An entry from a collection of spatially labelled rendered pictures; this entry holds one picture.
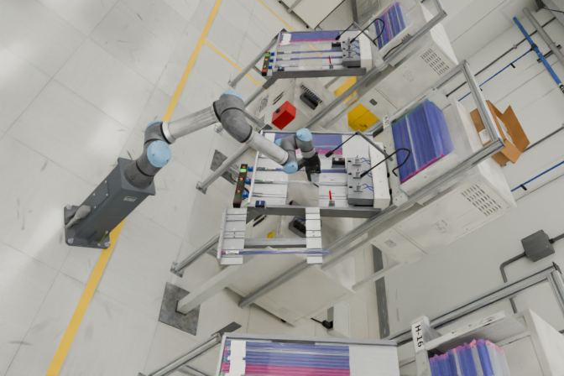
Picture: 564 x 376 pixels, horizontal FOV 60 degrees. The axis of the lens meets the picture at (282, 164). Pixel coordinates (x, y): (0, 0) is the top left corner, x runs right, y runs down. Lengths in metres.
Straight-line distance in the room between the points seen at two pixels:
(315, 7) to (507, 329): 5.72
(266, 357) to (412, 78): 2.46
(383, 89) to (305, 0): 3.38
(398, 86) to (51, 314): 2.76
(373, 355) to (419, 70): 2.32
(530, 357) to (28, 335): 2.08
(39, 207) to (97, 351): 0.81
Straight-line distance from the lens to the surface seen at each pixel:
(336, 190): 2.75
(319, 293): 3.21
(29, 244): 2.79
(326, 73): 3.80
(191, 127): 2.42
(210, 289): 2.78
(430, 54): 3.80
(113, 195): 2.56
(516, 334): 2.01
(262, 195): 2.71
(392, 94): 3.93
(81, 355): 2.68
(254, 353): 2.13
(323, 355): 2.12
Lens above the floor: 2.33
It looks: 31 degrees down
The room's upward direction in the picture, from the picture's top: 51 degrees clockwise
